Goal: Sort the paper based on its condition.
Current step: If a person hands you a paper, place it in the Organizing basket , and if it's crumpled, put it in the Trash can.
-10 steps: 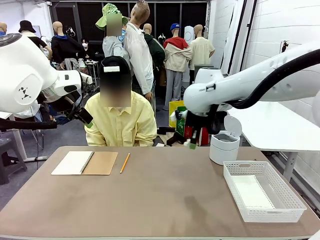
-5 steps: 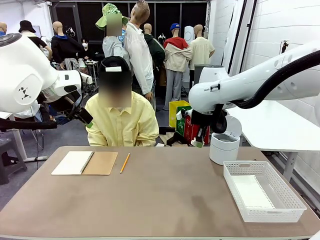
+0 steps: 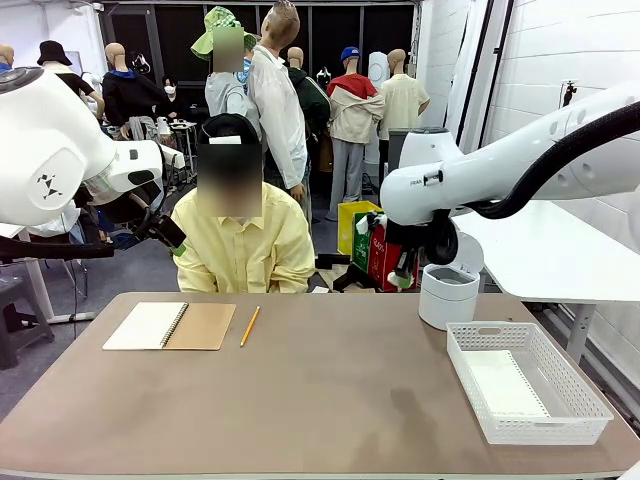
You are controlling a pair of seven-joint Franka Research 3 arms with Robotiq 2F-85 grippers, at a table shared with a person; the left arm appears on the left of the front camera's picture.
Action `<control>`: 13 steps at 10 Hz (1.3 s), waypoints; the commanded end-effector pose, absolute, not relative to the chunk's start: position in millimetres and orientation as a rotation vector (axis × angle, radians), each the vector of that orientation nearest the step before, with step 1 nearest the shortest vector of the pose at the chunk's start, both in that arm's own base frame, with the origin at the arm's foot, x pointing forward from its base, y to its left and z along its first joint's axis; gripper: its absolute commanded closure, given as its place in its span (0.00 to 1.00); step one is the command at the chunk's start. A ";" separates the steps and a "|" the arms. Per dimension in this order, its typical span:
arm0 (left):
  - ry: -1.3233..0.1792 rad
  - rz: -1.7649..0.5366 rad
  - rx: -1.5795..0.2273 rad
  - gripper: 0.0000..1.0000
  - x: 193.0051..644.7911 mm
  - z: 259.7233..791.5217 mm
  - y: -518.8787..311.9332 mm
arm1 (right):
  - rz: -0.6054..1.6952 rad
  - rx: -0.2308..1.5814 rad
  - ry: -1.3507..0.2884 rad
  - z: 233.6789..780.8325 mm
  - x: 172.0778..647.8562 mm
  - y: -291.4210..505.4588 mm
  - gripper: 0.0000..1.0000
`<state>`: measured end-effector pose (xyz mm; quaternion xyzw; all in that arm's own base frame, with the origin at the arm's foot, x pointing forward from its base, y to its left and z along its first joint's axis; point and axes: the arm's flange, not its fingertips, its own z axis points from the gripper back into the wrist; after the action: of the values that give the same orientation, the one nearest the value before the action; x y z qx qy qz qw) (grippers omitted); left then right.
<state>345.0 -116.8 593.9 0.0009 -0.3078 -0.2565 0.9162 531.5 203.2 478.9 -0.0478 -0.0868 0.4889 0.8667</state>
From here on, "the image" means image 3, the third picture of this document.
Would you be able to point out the mannequin in red beige jacket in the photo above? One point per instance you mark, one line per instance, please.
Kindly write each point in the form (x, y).
(352, 115)

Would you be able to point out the mannequin in grey shirt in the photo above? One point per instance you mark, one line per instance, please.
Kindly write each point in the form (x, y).
(225, 95)

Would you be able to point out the green checked sun hat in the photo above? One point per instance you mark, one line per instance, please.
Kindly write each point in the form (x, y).
(220, 20)

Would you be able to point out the white desk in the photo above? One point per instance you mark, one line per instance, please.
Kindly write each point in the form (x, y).
(40, 290)

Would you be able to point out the person in yellow shirt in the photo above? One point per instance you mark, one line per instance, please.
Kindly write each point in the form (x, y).
(240, 250)

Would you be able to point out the white plastic bag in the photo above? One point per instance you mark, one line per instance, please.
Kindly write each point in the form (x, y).
(60, 225)

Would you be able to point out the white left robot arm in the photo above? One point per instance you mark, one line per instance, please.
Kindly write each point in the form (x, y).
(40, 150)

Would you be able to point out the yellow pencil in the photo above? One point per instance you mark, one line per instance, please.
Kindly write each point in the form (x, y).
(250, 326)

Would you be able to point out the black bucket hat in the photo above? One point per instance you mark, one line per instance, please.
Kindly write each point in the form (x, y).
(52, 52)

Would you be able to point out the mannequin in black top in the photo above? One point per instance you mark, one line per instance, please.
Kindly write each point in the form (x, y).
(80, 84)

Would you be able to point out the red recycling bin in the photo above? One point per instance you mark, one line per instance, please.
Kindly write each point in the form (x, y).
(380, 265)

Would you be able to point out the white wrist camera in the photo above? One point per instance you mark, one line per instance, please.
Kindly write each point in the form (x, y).
(364, 225)
(172, 157)

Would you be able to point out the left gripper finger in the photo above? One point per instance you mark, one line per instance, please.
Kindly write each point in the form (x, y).
(167, 235)
(175, 227)

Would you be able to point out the mannequin in black hoodie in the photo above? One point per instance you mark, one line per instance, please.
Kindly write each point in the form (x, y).
(130, 95)

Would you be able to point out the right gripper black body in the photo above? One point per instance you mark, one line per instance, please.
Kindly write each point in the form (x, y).
(407, 240)

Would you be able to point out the yellow recycling bin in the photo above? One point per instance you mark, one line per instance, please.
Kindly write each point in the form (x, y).
(347, 225)

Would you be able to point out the blue cap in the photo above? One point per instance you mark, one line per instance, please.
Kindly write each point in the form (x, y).
(350, 53)

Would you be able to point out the person with face mask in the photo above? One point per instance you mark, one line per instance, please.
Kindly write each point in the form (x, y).
(172, 102)

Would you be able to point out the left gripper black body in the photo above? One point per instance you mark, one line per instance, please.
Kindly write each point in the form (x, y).
(142, 207)

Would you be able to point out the brown spiral notebook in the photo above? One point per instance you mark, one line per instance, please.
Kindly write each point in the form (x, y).
(200, 327)

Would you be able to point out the mannequin in blue cream jacket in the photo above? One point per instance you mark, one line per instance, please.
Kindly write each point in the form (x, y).
(5, 55)

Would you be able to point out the black baseball cap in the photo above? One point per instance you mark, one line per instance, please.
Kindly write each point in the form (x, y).
(230, 125)

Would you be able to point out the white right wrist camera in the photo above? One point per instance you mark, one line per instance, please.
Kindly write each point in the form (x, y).
(364, 225)

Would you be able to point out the tall mannequin in white shirt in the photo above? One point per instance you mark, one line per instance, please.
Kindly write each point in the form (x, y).
(275, 100)

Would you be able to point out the mannequin in cream shirt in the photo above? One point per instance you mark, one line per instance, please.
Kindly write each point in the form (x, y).
(402, 100)

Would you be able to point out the black floor stand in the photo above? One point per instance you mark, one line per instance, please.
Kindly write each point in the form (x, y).
(356, 277)

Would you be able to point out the white cap-mounted camera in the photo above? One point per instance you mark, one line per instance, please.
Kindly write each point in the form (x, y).
(225, 140)

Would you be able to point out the black tripod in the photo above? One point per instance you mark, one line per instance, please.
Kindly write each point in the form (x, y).
(567, 95)

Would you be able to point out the white dress form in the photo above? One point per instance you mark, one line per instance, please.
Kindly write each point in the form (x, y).
(378, 70)

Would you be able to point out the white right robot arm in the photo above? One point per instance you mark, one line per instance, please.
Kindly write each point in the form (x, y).
(450, 185)

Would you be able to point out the white round trash bin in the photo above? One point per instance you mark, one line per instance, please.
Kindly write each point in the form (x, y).
(445, 305)

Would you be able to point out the black wall pole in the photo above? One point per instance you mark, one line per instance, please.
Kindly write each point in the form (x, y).
(479, 50)
(502, 50)

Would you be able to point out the white hanging sheet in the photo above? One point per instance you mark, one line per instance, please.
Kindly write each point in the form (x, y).
(462, 60)

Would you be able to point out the grey cabinet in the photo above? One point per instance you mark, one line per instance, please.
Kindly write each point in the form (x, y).
(393, 150)

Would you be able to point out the white perforated plastic basket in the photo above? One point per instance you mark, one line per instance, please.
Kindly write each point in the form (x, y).
(575, 400)

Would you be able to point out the green recycling bin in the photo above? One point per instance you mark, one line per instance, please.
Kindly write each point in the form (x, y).
(362, 250)

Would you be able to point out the mannequin in dark green jacket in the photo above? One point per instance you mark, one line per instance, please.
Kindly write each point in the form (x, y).
(312, 100)

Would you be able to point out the white paper sheet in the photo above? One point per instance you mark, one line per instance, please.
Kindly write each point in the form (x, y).
(505, 385)

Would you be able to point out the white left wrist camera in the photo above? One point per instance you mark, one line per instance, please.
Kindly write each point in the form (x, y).
(172, 157)

